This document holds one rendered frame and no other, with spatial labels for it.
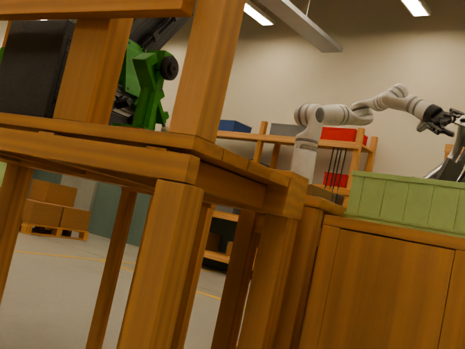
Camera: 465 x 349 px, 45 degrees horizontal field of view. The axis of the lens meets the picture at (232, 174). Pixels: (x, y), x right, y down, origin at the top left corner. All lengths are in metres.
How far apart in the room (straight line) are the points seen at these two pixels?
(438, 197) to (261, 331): 0.71
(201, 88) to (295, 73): 7.21
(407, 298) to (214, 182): 0.67
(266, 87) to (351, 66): 1.40
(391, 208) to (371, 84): 6.10
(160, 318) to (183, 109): 0.51
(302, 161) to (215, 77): 0.86
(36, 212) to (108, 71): 6.46
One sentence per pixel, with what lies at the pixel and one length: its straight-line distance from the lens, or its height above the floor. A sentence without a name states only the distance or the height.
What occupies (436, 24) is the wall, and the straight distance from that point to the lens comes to 7.96.
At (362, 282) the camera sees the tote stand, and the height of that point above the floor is 0.60.
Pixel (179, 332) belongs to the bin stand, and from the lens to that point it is 2.51.
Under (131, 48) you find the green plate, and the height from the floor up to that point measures 1.24.
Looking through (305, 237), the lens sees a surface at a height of 0.70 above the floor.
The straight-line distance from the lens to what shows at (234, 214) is 7.83.
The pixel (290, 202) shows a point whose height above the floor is 0.80.
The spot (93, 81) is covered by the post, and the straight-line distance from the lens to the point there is 1.65.
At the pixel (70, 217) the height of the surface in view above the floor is 0.31.
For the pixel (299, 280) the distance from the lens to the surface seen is 2.03.
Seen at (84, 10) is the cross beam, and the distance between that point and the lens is 1.70.
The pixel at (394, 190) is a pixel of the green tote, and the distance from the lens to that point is 1.91.
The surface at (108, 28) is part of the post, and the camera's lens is 1.69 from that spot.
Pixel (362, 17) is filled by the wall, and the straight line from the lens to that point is 8.42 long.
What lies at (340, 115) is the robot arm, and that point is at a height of 1.23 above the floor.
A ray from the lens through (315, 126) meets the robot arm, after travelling 2.23.
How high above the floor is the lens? 0.68
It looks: 5 degrees up
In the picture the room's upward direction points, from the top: 12 degrees clockwise
